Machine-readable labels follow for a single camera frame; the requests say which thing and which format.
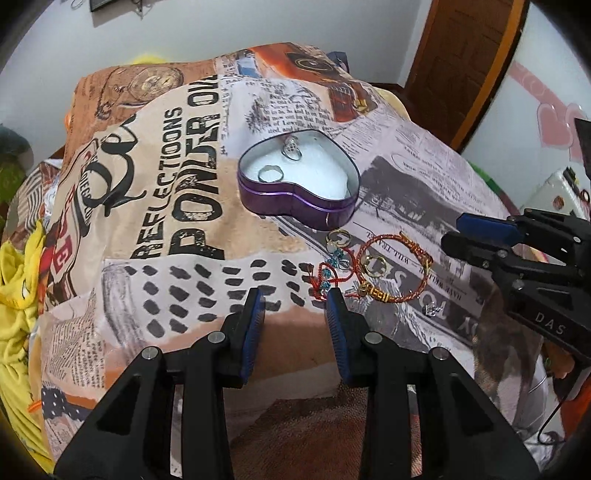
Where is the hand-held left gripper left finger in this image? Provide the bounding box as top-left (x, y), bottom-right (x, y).
top-left (55, 288), bottom-right (267, 480)

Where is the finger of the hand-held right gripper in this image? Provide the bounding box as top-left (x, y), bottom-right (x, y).
top-left (440, 232), bottom-right (514, 278)
top-left (456, 212), bottom-right (525, 246)

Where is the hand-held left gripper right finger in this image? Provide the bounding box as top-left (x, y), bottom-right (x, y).
top-left (325, 288), bottom-right (542, 480)

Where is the red string with blue beads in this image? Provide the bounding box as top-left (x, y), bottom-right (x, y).
top-left (308, 261), bottom-right (345, 304)

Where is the red string bracelet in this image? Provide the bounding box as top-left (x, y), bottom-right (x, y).
top-left (347, 232), bottom-right (435, 304)

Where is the purple heart-shaped tin box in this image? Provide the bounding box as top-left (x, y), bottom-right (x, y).
top-left (237, 130), bottom-right (361, 232)

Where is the blue bead earring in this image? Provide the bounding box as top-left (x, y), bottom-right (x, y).
top-left (327, 244), bottom-right (352, 271)

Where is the white storage box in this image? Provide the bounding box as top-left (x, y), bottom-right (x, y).
top-left (521, 166), bottom-right (591, 217)

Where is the printed newspaper-pattern blanket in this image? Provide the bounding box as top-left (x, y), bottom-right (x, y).
top-left (36, 41), bottom-right (546, 462)

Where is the brown wooden door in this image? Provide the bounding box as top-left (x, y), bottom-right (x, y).
top-left (403, 0), bottom-right (530, 153)

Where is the yellow cloth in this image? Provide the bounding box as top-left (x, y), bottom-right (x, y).
top-left (0, 217), bottom-right (56, 474)

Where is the green plush toy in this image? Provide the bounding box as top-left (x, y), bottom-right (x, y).
top-left (0, 124), bottom-right (35, 217)

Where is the pink heart wall sticker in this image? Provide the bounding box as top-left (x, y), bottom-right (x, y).
top-left (508, 60), bottom-right (588, 164)

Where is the silver ring with ornament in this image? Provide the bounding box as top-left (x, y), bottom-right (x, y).
top-left (280, 135), bottom-right (302, 162)

